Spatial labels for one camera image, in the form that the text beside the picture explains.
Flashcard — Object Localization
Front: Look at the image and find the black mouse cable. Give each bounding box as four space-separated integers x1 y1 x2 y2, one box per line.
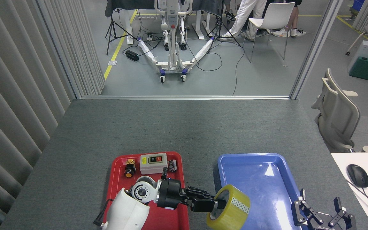
346 180 368 215

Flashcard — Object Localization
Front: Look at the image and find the beige office chair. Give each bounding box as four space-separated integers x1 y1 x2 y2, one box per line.
311 68 361 153

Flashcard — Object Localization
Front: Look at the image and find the desk with dark cloth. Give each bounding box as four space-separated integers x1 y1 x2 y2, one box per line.
105 0 226 45

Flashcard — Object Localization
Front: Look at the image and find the silver frame post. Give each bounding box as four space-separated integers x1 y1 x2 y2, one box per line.
289 0 344 100

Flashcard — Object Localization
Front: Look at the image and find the silver frame rail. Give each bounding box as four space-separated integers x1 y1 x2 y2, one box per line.
81 95 290 100

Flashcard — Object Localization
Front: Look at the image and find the white plastic chair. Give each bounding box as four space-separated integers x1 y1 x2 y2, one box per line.
242 2 296 63

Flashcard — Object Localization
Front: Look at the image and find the blue plastic tray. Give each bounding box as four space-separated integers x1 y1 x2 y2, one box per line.
218 153 308 230

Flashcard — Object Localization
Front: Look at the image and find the black tripod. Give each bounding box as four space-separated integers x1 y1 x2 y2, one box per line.
105 9 139 56
206 0 242 55

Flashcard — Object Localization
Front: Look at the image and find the white desk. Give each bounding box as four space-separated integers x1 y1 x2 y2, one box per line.
331 152 368 230

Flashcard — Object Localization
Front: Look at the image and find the blue bin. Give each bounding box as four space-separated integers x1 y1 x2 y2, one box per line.
350 0 366 18

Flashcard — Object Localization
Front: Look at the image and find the grey switch box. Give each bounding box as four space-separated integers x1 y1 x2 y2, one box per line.
140 153 168 175

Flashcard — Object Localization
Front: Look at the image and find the yellow tape roll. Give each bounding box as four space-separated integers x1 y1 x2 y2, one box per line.
206 184 251 230

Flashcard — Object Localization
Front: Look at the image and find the white stand on wheels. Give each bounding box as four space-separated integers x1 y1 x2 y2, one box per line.
136 0 218 84

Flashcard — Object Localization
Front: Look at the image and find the black computer mouse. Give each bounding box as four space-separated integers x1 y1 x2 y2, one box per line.
346 164 368 188

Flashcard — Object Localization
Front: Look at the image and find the black power adapter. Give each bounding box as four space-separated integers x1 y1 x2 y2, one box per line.
125 50 140 62

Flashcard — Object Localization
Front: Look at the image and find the red plastic tray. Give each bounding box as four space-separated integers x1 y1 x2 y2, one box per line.
103 151 190 230

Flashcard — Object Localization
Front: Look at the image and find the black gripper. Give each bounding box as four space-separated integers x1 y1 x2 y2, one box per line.
157 178 228 212
291 188 357 230

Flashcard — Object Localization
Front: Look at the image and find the person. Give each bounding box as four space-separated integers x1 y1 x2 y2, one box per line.
262 0 307 38
218 0 267 42
224 0 237 22

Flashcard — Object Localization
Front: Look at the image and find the long black floor cable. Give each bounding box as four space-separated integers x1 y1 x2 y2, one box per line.
184 32 246 96

